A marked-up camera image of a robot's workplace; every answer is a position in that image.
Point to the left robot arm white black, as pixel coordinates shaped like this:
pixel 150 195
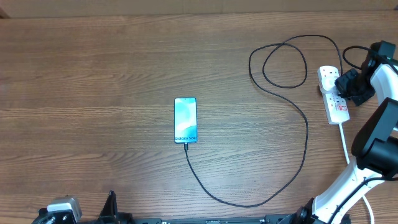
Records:
pixel 110 212

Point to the Galaxy smartphone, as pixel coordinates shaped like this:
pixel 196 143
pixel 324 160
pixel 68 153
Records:
pixel 185 120

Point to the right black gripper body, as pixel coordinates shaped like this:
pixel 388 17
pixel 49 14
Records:
pixel 354 84

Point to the white charger adapter plug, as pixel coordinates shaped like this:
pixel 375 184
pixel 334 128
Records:
pixel 327 85

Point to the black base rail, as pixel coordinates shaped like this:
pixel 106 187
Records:
pixel 268 219

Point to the white power strip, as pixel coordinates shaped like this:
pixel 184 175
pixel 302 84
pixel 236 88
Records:
pixel 335 106

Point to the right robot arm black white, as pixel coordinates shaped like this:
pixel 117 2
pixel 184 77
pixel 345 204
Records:
pixel 374 148

